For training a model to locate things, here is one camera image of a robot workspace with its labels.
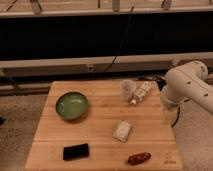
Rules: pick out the white plastic bottle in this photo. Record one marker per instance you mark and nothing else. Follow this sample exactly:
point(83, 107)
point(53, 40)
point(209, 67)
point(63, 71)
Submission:
point(143, 91)

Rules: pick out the brown sausage-shaped object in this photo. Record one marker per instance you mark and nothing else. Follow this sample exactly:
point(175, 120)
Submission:
point(138, 158)

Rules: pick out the wooden board table top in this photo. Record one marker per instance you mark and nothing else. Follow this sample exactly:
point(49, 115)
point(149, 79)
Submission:
point(106, 108)

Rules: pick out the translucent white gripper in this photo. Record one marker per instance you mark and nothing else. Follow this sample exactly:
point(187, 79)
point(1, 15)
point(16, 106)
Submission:
point(169, 115)

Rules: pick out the green ceramic bowl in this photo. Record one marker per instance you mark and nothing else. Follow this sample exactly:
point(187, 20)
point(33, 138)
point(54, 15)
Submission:
point(71, 105)

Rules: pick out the clear plastic cup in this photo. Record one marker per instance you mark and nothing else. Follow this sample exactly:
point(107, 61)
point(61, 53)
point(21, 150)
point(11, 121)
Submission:
point(127, 88)

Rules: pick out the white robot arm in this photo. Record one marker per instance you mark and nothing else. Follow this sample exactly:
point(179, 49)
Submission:
point(185, 81)

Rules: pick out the black rectangular sponge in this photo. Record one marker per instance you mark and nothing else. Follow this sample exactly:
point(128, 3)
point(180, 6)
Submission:
point(76, 151)

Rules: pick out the white sponge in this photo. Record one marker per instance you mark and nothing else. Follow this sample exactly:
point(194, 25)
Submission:
point(122, 131)

